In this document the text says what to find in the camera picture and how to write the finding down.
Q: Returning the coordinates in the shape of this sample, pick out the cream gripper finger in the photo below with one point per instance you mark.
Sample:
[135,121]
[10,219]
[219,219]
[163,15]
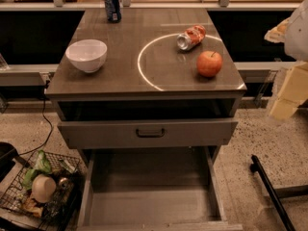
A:
[277,33]
[293,91]

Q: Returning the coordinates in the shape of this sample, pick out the red apple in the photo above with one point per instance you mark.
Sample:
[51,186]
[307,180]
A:
[209,63]

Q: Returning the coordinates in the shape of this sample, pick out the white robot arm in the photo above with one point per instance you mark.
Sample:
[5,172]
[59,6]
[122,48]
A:
[293,32]

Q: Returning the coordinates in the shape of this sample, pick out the open bottom drawer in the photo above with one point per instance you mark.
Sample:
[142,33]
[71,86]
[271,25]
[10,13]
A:
[160,189]

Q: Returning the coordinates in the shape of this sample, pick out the crushed orange soda can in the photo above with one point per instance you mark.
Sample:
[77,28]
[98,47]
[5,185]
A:
[191,37]

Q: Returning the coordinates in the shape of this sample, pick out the black metal chair leg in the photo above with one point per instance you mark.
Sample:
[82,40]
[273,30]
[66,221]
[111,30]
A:
[276,194]

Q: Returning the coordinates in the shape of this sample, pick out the blue soda can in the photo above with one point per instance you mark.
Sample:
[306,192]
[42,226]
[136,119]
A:
[112,8]

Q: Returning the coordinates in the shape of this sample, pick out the white bowl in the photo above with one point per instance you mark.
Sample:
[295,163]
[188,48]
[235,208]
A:
[87,55]

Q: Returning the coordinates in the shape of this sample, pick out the beige cup in basket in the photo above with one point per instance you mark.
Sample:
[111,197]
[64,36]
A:
[43,188]

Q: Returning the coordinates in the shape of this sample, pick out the closed drawer with handle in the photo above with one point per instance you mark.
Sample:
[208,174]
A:
[147,133]

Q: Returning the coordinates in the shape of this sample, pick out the black wire basket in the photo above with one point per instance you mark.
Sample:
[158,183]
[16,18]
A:
[55,215]

